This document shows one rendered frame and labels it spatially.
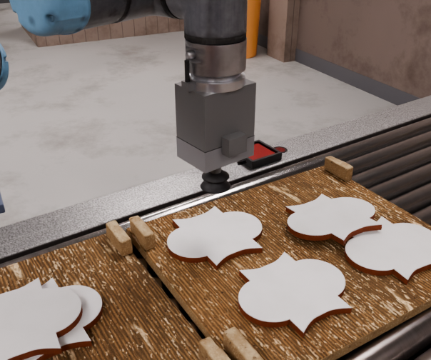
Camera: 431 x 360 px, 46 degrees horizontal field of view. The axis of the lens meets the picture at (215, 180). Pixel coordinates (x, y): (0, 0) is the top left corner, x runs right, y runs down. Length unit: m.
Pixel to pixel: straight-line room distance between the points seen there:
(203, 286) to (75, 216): 0.30
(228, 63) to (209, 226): 0.27
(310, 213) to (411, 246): 0.15
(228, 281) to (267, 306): 0.07
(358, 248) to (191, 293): 0.25
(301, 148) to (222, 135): 0.47
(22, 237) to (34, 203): 1.93
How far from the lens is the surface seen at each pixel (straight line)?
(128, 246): 0.73
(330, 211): 0.81
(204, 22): 0.59
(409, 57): 4.00
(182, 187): 0.93
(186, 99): 0.64
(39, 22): 0.56
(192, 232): 0.76
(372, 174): 1.01
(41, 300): 0.66
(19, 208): 2.76
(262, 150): 1.04
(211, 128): 0.62
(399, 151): 1.14
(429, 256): 0.77
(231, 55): 0.61
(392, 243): 0.78
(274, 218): 0.81
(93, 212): 0.88
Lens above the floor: 1.38
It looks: 29 degrees down
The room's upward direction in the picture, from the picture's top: straight up
